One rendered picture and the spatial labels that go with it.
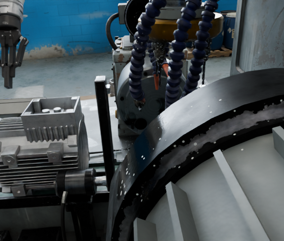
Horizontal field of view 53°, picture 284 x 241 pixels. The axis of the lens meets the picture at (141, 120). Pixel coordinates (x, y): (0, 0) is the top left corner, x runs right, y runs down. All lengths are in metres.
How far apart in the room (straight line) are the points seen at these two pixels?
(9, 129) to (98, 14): 5.53
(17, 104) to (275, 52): 0.74
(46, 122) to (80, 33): 5.55
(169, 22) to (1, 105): 0.63
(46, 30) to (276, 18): 5.72
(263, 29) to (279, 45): 0.08
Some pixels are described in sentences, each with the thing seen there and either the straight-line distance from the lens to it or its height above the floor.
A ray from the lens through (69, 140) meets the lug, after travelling 0.68.
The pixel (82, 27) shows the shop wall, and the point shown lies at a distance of 6.19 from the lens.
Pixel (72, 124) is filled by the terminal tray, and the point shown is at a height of 1.12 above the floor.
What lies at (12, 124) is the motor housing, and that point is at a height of 1.11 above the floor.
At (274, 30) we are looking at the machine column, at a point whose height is 1.30.
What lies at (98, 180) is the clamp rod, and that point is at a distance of 0.64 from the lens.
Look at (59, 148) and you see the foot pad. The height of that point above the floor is 1.07.
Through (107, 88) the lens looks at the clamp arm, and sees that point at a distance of 0.53.
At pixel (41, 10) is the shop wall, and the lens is 6.17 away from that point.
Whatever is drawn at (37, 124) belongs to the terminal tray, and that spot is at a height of 1.12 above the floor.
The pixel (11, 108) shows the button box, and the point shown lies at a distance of 0.99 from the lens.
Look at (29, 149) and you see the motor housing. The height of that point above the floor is 1.06.
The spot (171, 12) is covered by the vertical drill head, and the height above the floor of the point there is 1.35.
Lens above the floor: 1.41
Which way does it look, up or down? 27 degrees down
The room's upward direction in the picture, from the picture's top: 3 degrees counter-clockwise
